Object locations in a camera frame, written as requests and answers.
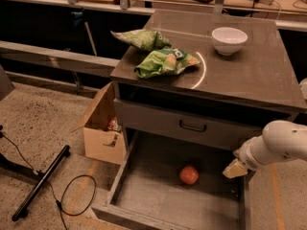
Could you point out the black stand base bar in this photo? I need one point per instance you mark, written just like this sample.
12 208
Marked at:
22 210

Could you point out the grey upper drawer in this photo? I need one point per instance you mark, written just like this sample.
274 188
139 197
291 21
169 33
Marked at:
184 126

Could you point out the green chip bag front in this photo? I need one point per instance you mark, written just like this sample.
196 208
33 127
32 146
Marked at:
165 62

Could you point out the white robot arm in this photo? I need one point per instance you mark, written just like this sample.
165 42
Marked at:
280 141

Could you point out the green chip bag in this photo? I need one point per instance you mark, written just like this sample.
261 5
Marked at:
143 39
165 62

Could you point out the white ceramic bowl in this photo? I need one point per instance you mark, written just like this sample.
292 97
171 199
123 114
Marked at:
228 41

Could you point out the cardboard box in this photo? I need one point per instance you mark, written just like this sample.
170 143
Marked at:
101 141

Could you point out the green chip bag rear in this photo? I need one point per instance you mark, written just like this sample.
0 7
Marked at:
143 39

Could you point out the red apple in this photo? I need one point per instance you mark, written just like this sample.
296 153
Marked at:
189 175

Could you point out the grey drawer cabinet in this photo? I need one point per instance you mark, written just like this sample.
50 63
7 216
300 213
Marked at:
253 87

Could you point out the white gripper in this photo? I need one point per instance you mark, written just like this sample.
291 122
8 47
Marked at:
246 157

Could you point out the open grey lower drawer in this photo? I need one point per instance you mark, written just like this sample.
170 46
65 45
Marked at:
147 193

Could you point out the metal railing beam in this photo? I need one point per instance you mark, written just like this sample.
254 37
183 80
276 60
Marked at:
97 66

